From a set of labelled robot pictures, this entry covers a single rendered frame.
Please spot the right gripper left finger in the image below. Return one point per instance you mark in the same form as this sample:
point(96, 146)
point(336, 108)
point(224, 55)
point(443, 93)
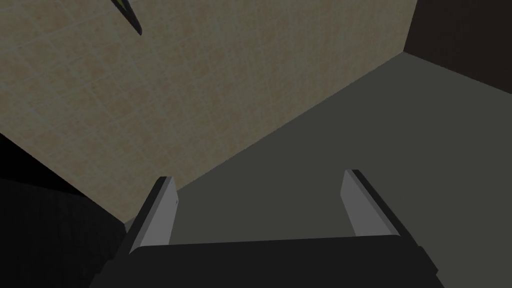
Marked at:
point(158, 216)

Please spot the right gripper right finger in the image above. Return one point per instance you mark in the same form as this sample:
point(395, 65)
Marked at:
point(368, 208)

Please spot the black pointed object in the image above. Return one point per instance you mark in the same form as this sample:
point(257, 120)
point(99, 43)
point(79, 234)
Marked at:
point(130, 16)

